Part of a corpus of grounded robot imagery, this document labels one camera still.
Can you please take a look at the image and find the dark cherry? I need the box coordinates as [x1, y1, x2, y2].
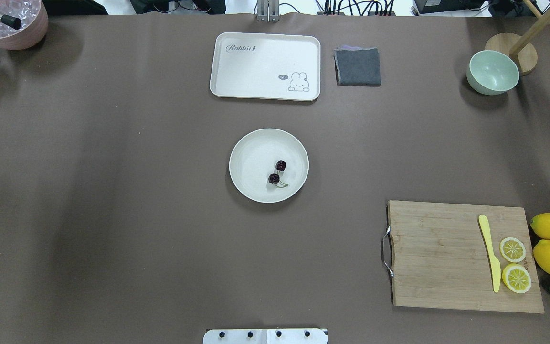
[275, 160, 286, 172]
[268, 173, 288, 189]

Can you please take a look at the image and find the cream round plate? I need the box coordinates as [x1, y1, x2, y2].
[229, 129, 309, 204]

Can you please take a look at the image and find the cream rabbit tray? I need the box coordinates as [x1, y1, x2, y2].
[209, 32, 321, 102]

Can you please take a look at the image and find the grey folded cloth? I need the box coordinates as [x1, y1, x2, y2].
[334, 46, 382, 87]

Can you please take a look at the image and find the bamboo cutting board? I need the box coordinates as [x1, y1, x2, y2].
[383, 200, 544, 314]

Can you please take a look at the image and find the mint green bowl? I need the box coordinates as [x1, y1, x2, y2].
[465, 50, 520, 96]

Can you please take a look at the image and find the yellow plastic knife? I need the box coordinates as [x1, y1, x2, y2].
[478, 214, 501, 293]

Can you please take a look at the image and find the lemon slice lower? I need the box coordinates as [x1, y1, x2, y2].
[498, 237, 527, 263]

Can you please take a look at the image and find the lemon slice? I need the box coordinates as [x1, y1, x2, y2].
[498, 237, 527, 263]
[501, 263, 532, 294]

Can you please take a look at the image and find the lemon slice upper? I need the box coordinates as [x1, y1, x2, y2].
[501, 263, 532, 294]

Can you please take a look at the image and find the wooden cup stand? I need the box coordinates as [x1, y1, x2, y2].
[485, 0, 550, 76]

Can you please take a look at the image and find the pink bowl with ice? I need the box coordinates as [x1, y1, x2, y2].
[0, 0, 49, 50]

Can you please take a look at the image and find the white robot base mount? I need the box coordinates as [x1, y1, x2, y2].
[202, 327, 329, 344]

